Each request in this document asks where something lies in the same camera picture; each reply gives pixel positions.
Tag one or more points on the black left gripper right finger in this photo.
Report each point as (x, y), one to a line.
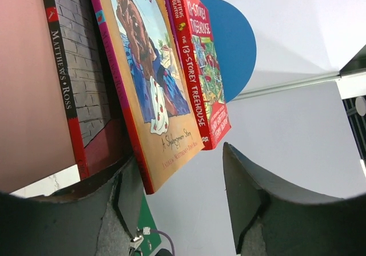
(272, 216)

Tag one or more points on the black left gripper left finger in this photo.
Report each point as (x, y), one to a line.
(96, 216)

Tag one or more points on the Hamlet picture book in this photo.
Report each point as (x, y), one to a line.
(97, 128)

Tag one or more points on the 13-Storey Treehouse red book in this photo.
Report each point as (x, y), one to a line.
(202, 69)

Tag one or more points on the Othello tan picture book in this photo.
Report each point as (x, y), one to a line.
(151, 86)

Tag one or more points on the Charlie Chocolate Factory book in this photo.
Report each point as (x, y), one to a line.
(168, 4)

